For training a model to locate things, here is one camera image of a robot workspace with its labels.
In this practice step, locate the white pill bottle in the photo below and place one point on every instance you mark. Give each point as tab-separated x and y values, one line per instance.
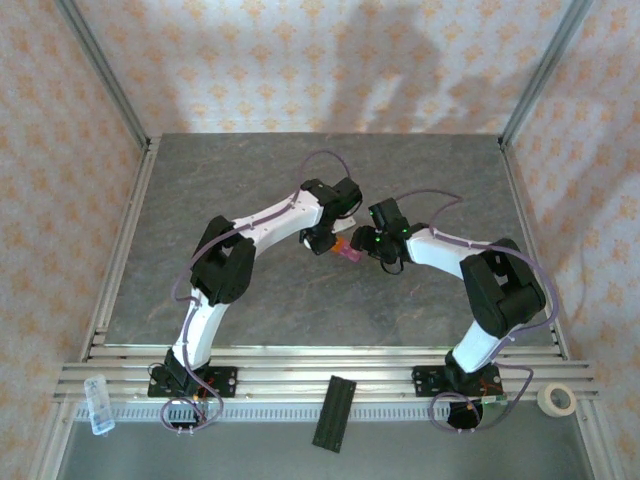
307	241

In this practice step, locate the orange and pink pill organizer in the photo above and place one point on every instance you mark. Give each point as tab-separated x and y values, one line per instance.
350	254

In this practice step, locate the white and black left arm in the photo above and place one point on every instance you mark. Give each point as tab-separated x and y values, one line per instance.
200	330

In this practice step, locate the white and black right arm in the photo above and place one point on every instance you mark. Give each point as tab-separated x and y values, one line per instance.
480	350

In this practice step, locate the clear plastic package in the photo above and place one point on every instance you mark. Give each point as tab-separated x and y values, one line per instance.
99	405

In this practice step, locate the masking tape roll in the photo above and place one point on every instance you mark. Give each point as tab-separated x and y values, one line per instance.
547	405

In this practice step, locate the long aluminium cross rail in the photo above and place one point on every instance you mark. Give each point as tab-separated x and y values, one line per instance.
280	387

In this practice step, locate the aluminium table side rail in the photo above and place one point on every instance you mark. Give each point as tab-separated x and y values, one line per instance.
530	225
120	250

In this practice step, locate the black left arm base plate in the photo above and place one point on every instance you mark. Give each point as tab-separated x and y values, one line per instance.
225	381

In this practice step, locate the black ribbed plastic strip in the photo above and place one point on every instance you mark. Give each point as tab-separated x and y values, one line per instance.
334	415

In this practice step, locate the grey metal panel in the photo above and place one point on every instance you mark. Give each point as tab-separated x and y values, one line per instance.
250	450

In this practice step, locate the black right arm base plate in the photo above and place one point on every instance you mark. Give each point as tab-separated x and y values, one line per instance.
425	381

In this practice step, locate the aluminium frame post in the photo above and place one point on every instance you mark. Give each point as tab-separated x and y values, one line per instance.
102	75
545	75

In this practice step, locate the short aluminium cross rail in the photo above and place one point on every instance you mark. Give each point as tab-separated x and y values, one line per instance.
325	352

